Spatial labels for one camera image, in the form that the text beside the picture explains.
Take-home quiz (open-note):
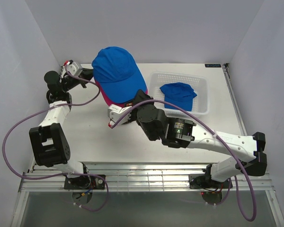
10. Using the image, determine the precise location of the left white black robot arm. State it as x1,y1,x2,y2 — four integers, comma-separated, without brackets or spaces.
29,67,93,189

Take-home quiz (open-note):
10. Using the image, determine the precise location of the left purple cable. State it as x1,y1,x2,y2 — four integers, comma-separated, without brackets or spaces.
2,66,109,212

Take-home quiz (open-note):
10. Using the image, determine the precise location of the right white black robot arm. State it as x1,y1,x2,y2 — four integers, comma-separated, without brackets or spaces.
122,90,267,189

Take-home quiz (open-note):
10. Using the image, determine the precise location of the white plastic basket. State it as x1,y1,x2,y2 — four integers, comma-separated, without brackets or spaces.
148,72,210,116

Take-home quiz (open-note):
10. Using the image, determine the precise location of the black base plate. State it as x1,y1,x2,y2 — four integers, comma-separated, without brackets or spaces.
188,164,233,192
63,176,105,190

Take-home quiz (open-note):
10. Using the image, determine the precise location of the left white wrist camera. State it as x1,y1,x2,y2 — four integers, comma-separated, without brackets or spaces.
64,60,82,77

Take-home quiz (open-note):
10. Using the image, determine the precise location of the pink cap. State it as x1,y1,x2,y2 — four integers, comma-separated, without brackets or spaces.
95,79,148,107

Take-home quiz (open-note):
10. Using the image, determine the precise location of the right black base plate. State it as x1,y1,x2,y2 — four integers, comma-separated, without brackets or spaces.
188,164,233,192

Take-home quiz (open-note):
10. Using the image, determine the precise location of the aluminium rail frame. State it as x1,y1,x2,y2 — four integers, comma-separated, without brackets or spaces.
18,63,275,192

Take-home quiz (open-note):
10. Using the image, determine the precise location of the blue cap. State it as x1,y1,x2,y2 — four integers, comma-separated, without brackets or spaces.
160,82,197,111
91,46,148,104

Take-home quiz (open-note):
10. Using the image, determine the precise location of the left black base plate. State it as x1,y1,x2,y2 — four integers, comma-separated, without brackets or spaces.
63,176,105,190

